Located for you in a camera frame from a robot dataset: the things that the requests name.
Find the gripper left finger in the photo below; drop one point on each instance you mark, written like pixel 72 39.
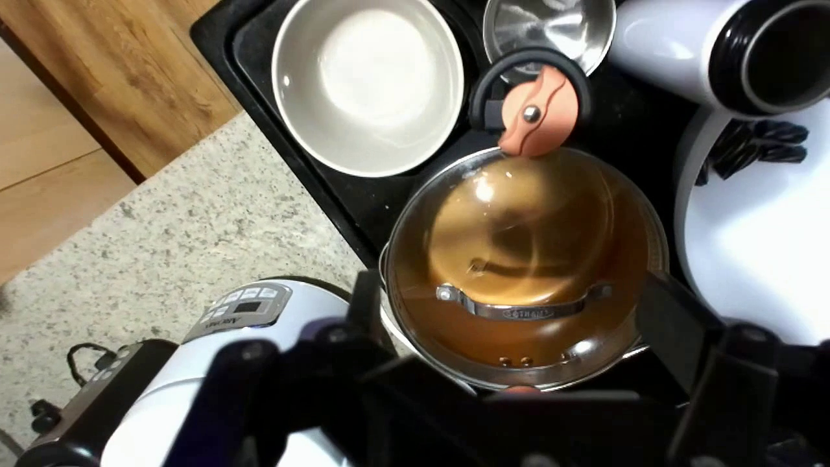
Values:
pixel 259 389

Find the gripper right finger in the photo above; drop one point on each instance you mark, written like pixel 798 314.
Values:
pixel 733 389

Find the glass pot lid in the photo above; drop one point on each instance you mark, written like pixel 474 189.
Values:
pixel 519 233

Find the white rice cooker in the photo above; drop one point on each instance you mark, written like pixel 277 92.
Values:
pixel 194 389

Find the white appliance with black print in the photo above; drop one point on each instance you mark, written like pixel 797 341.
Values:
pixel 758 246

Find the black appliance with buttons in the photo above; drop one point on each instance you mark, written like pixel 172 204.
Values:
pixel 97 402

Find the black cooktop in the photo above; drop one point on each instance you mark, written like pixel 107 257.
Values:
pixel 363 194

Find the white round pan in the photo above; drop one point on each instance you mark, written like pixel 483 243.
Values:
pixel 369 84

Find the white flask with black rim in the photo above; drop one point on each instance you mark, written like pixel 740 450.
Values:
pixel 674 45

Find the stainless steel bowl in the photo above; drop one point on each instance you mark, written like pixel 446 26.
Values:
pixel 551 26

